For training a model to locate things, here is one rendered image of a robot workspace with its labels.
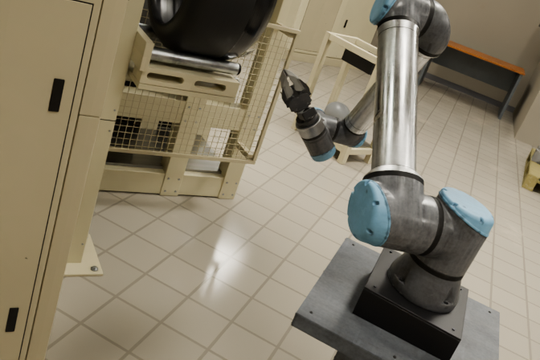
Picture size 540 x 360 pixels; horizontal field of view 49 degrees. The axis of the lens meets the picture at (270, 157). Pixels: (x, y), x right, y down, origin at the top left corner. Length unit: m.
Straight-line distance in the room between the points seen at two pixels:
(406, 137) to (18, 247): 0.96
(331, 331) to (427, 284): 0.27
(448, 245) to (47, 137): 0.95
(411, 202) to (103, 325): 1.21
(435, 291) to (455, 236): 0.16
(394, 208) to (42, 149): 0.80
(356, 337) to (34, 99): 0.91
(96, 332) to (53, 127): 0.97
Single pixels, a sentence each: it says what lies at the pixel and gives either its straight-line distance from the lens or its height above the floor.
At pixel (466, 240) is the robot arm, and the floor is 0.89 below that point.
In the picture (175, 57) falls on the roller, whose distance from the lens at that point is 2.00.
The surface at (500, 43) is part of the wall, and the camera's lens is 9.20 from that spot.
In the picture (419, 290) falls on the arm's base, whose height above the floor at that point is 0.72.
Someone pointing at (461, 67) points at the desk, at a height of 0.38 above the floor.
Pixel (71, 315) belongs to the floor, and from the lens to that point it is 2.19.
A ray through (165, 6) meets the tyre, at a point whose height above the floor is 0.99.
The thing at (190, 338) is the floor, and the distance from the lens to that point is 2.21.
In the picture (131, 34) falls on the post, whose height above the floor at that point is 0.93.
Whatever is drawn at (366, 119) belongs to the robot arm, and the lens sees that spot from 2.03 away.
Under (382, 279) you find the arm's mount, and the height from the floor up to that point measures 0.69.
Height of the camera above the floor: 1.42
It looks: 21 degrees down
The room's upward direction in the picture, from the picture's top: 20 degrees clockwise
